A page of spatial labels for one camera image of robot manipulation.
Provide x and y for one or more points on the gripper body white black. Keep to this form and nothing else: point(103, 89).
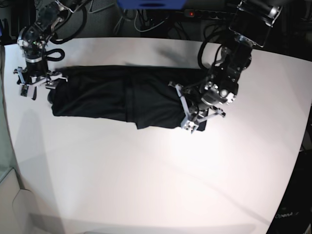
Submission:
point(48, 81)
point(192, 109)

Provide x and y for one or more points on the dark navy long-sleeve shirt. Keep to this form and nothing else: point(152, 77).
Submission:
point(134, 94)

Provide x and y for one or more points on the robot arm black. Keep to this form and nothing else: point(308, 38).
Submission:
point(250, 27)
point(33, 40)

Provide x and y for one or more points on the blue box at top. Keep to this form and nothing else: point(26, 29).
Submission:
point(152, 4)

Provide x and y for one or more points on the black OpenArm base box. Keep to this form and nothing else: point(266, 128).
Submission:
point(294, 214)

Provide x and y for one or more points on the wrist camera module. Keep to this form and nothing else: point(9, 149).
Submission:
point(28, 91)
point(189, 125)

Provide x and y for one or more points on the black power strip red switch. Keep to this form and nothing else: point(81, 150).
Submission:
point(207, 15)

